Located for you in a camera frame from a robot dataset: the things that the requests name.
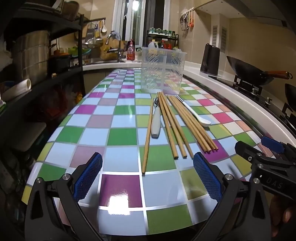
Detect green bowls stack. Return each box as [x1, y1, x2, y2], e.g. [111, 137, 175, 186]
[67, 46, 91, 57]

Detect orange lidded black pot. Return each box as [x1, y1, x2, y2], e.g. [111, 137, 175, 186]
[48, 49, 71, 74]

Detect clear plastic utensil basket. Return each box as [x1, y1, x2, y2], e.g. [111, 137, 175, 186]
[140, 47, 187, 95]

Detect window frame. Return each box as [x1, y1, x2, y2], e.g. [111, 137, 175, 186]
[111, 1, 173, 47]

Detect black metal shelf rack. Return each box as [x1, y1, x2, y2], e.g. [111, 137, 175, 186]
[1, 4, 89, 117]

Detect chrome sink faucet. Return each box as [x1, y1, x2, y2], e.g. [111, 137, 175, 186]
[104, 30, 125, 62]

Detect white handled fork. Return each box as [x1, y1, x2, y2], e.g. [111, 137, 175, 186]
[151, 97, 161, 138]

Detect yellow oil jug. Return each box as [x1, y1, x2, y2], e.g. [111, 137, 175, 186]
[148, 39, 159, 49]

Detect hanging kitchen tools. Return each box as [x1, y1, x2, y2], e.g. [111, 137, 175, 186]
[180, 8, 194, 31]

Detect red dish soap bottle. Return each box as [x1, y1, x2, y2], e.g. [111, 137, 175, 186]
[126, 39, 135, 61]

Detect hanging metal grater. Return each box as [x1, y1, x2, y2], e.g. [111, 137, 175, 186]
[85, 22, 95, 44]

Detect hanging white ladle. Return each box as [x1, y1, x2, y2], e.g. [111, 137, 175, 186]
[101, 19, 107, 34]

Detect black gas stove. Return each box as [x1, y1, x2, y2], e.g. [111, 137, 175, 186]
[208, 75, 295, 136]

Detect black condiment rack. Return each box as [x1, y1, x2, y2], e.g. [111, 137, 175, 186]
[144, 30, 179, 49]

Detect large steel stockpot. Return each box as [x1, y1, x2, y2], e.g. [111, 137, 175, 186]
[13, 30, 49, 85]

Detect checkered table covering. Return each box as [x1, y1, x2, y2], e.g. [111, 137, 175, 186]
[21, 68, 282, 236]

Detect white paper roll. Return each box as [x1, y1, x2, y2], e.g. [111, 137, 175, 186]
[1, 78, 32, 101]

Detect black electric kettle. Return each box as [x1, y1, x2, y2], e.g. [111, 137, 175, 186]
[200, 43, 220, 76]

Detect person right hand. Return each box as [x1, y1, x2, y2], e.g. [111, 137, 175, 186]
[269, 196, 295, 240]

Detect black wok with handle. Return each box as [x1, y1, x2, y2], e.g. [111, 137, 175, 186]
[227, 56, 293, 86]

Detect wooden cutting board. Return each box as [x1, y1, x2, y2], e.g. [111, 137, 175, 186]
[100, 38, 124, 61]

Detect dark bowl on shelf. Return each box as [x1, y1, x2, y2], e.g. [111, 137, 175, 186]
[61, 1, 79, 21]

